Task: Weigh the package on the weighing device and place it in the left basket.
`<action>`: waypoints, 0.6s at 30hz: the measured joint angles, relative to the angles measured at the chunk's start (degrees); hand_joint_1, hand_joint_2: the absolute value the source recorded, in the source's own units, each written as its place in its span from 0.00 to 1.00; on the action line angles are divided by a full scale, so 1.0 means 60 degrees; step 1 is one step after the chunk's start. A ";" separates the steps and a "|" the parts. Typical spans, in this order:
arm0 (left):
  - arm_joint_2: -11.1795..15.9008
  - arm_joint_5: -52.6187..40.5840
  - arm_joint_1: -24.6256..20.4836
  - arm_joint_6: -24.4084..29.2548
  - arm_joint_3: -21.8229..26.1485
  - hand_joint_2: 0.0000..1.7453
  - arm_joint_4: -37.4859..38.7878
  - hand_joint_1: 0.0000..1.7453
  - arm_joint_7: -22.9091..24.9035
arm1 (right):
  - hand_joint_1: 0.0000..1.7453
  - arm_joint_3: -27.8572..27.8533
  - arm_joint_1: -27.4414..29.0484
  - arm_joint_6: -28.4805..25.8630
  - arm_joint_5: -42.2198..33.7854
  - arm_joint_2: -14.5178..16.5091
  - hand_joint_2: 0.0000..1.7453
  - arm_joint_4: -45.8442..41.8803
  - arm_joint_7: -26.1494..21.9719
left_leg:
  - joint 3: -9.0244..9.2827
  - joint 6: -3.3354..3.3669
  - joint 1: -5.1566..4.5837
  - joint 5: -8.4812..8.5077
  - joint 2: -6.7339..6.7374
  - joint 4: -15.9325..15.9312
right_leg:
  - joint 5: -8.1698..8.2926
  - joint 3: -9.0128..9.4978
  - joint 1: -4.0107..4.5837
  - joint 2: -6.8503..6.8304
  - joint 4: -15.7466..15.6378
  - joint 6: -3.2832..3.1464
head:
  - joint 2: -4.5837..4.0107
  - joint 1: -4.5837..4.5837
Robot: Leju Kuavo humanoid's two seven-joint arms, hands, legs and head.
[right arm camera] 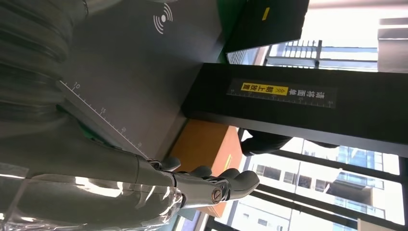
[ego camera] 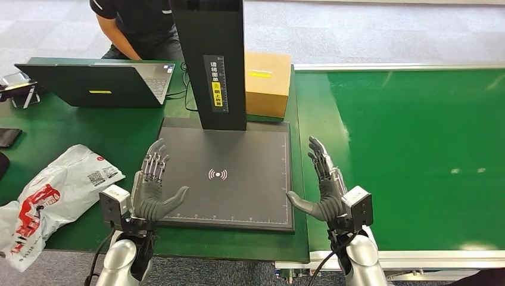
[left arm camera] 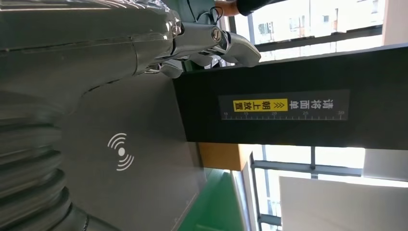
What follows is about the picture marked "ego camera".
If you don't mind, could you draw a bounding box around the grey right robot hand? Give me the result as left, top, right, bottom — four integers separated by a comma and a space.
286, 136, 349, 223

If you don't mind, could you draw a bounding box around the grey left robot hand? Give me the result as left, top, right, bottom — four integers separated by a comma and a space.
131, 138, 190, 222

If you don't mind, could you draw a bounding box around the white plastic mailer package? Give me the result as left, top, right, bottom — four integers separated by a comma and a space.
0, 144, 126, 273

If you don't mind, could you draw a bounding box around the black weighing device with column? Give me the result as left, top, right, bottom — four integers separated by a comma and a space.
155, 0, 295, 234

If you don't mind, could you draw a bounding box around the green belt conveyor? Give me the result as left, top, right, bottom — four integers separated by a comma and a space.
274, 63, 505, 283

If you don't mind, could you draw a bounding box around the open laptop computer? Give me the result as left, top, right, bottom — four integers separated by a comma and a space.
14, 62, 176, 109

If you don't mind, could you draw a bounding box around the brown cardboard box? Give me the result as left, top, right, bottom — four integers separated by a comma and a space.
244, 52, 292, 119

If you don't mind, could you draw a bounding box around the flat black phone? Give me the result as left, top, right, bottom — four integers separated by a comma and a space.
0, 127, 24, 149

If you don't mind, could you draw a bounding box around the phone on stand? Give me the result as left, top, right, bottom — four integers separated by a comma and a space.
0, 72, 42, 110

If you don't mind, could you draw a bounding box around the person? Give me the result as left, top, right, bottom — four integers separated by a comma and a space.
89, 0, 184, 61

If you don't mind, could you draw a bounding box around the dark object at corner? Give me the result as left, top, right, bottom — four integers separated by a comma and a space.
450, 268, 505, 286

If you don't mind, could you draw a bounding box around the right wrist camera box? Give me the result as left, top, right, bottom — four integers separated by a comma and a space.
341, 185, 374, 234

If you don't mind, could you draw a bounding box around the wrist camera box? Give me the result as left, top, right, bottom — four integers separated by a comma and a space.
341, 185, 374, 234
98, 184, 132, 230

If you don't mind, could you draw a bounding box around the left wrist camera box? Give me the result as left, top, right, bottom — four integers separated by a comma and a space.
98, 184, 132, 230

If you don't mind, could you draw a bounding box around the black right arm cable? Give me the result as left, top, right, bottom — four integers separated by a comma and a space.
307, 232, 356, 286

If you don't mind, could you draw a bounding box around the thin black desk cable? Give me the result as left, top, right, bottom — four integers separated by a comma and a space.
166, 62, 199, 113

